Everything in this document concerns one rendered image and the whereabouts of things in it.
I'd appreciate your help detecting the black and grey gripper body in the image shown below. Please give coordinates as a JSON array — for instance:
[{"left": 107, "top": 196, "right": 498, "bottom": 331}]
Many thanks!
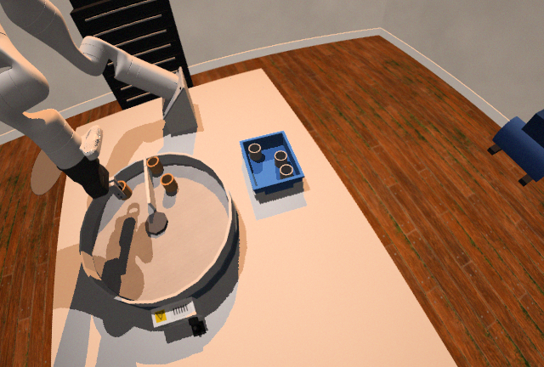
[{"left": 45, "top": 126, "right": 109, "bottom": 199}]

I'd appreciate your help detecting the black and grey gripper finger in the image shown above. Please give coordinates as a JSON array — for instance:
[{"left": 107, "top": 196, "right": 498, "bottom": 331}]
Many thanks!
[
  {"left": 109, "top": 176, "right": 123, "bottom": 189},
  {"left": 109, "top": 182, "right": 127, "bottom": 200}
]

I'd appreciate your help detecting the blue crate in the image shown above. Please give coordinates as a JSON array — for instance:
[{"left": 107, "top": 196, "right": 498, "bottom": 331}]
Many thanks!
[{"left": 240, "top": 130, "right": 304, "bottom": 199}]

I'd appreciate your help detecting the grey metal sleeve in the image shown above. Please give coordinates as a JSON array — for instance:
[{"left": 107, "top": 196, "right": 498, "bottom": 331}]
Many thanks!
[
  {"left": 280, "top": 164, "right": 293, "bottom": 179},
  {"left": 248, "top": 144, "right": 262, "bottom": 161},
  {"left": 275, "top": 150, "right": 287, "bottom": 168}
]

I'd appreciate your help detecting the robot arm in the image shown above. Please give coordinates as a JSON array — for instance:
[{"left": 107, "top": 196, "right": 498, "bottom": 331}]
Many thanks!
[{"left": 0, "top": 0, "right": 179, "bottom": 153}]

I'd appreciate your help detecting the bronze metal sleeve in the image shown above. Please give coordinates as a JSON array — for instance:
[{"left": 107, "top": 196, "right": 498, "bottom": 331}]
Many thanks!
[
  {"left": 147, "top": 156, "right": 163, "bottom": 174},
  {"left": 118, "top": 181, "right": 133, "bottom": 200},
  {"left": 161, "top": 173, "right": 178, "bottom": 192}
]

